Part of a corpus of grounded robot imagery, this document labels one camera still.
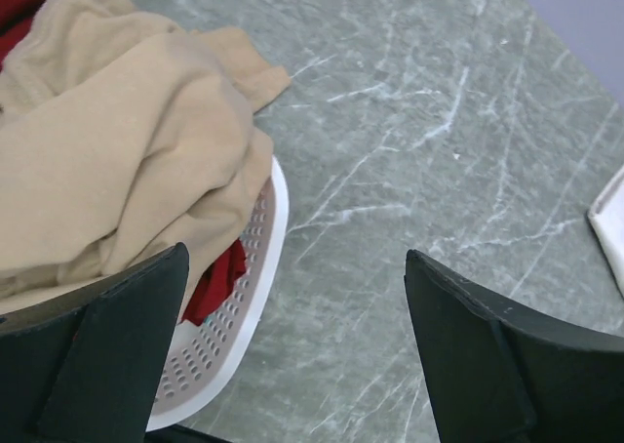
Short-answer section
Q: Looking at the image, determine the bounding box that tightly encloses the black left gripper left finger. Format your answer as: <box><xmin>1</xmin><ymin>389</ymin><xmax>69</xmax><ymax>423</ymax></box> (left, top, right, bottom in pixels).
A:
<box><xmin>1</xmin><ymin>243</ymin><xmax>189</xmax><ymax>442</ymax></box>

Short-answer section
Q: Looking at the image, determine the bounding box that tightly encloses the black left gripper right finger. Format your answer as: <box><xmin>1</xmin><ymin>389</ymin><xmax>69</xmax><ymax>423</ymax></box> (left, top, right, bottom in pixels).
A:
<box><xmin>404</xmin><ymin>250</ymin><xmax>623</xmax><ymax>442</ymax></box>

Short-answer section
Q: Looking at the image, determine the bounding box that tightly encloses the beige t shirt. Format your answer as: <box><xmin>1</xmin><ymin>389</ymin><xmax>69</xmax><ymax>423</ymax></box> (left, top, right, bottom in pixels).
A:
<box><xmin>1</xmin><ymin>0</ymin><xmax>291</xmax><ymax>313</ymax></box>

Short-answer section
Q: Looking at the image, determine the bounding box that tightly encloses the white perforated laundry basket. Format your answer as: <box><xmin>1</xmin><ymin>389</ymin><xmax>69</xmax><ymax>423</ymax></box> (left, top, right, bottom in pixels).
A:
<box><xmin>146</xmin><ymin>160</ymin><xmax>290</xmax><ymax>431</ymax></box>

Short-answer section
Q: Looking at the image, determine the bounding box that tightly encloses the folded white t shirt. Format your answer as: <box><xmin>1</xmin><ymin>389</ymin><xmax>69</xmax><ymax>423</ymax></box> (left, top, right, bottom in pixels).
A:
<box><xmin>588</xmin><ymin>167</ymin><xmax>624</xmax><ymax>294</ymax></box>

